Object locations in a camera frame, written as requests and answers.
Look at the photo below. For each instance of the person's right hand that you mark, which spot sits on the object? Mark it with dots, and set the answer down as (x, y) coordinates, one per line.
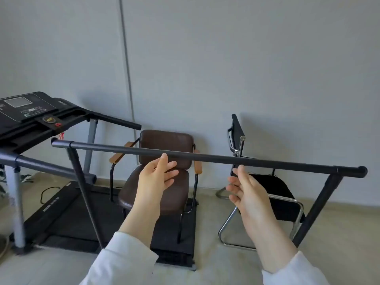
(251, 195)

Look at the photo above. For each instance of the person's left hand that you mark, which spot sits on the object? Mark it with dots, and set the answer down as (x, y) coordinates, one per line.
(150, 186)

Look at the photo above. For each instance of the person's right middle finger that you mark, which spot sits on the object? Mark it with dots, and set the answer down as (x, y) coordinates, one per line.
(233, 187)

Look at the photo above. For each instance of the person's left thumb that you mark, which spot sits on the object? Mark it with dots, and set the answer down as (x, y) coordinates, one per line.
(162, 163)

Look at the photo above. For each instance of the person's left middle finger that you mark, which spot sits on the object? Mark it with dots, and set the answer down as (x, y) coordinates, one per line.
(172, 174)

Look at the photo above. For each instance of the person's right thumb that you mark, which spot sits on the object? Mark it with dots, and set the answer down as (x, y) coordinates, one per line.
(242, 174)

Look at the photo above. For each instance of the person's right forearm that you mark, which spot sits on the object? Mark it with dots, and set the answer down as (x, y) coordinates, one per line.
(276, 246)

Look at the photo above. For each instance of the person's left forearm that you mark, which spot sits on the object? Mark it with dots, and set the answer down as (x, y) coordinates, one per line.
(130, 249)

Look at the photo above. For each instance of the brown leather armchair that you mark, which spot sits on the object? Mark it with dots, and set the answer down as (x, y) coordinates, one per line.
(166, 145)

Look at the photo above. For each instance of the black metal clothes rack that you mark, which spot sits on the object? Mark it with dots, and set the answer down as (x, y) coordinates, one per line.
(267, 162)

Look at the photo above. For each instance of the black chrome cantilever chair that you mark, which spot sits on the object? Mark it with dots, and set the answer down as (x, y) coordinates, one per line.
(276, 186)

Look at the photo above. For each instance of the black treadmill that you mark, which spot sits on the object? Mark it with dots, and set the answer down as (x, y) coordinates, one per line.
(29, 111)

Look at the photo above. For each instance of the grey wall conduit strip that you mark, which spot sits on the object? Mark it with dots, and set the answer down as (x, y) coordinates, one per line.
(126, 56)

